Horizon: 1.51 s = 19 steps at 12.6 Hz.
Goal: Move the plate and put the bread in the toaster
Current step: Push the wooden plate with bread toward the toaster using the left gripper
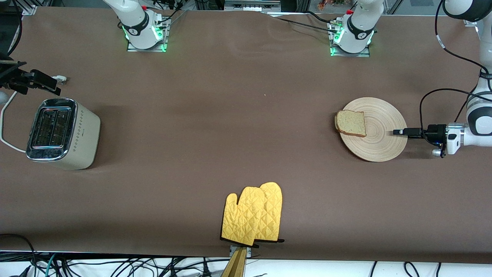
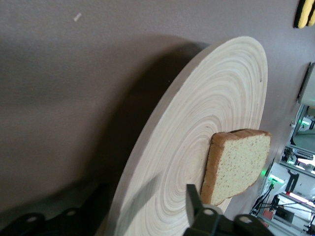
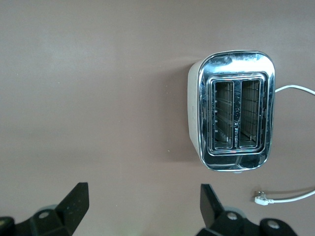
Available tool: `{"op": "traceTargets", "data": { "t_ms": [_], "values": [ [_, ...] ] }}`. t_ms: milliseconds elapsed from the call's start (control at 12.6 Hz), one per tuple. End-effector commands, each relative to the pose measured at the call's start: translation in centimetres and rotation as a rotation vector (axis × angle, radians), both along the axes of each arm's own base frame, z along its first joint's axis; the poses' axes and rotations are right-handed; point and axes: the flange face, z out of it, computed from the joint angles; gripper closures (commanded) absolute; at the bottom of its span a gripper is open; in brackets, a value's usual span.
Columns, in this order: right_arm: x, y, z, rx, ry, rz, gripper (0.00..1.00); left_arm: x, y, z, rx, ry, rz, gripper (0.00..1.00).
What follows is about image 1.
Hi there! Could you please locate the round wooden plate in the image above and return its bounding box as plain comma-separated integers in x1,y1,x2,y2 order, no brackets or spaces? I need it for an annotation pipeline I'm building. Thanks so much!
340,97,408,162

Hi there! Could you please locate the brown bread slice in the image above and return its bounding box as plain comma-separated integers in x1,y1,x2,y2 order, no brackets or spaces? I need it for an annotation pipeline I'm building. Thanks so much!
334,110,367,138

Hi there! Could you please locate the cream chrome two-slot toaster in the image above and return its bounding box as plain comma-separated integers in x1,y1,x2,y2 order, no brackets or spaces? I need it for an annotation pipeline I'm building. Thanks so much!
26,98,101,170

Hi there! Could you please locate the yellow quilted oven mitt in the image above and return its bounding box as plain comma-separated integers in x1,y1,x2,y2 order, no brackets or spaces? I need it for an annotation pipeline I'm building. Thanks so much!
254,182,285,244
221,187,267,247

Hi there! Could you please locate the grey metal box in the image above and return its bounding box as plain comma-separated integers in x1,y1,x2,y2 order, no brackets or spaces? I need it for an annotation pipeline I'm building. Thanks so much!
224,0,281,12

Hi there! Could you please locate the white toaster power cord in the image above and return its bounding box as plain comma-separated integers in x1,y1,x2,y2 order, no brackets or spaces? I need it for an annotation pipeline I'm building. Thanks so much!
0,75,70,153

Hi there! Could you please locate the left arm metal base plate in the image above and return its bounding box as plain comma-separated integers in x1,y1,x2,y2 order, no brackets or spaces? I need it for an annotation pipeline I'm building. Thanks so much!
329,20,372,58

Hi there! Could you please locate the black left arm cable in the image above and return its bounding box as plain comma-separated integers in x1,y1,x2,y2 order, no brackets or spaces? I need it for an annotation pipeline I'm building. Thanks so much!
419,0,489,136

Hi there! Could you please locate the black base cable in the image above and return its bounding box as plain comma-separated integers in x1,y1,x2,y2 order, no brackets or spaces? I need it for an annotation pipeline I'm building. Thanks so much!
274,17,336,31
154,0,189,26
304,10,336,24

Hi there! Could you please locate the teal floor cable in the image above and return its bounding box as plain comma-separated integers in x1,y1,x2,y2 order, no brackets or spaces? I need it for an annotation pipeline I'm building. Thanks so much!
43,253,57,277

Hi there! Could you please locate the small metal bracket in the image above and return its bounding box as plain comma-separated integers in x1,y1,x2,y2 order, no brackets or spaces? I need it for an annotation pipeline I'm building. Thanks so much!
229,245,253,259

